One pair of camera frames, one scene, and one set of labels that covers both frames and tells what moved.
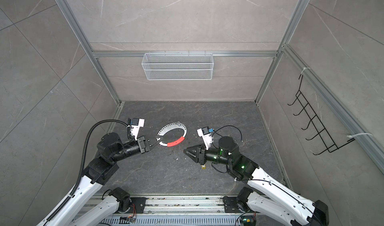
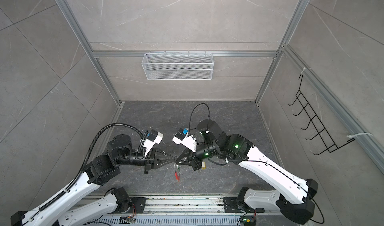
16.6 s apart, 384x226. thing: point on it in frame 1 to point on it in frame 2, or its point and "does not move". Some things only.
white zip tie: x=350 y=136 does not move
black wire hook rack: x=330 y=145 does not move
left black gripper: x=143 y=146 to x=152 y=161
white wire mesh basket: x=177 y=66 does not move
